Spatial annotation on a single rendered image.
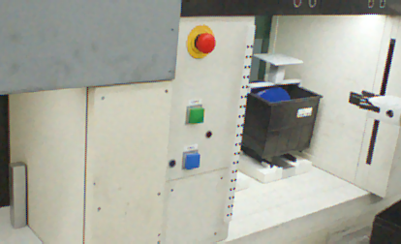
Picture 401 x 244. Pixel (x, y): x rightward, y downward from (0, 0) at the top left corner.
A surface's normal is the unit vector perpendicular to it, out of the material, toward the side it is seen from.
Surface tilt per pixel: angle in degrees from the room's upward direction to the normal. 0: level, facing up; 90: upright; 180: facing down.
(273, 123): 94
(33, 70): 90
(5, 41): 90
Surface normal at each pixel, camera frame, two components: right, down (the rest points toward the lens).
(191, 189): 0.61, 0.30
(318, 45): -0.79, 0.13
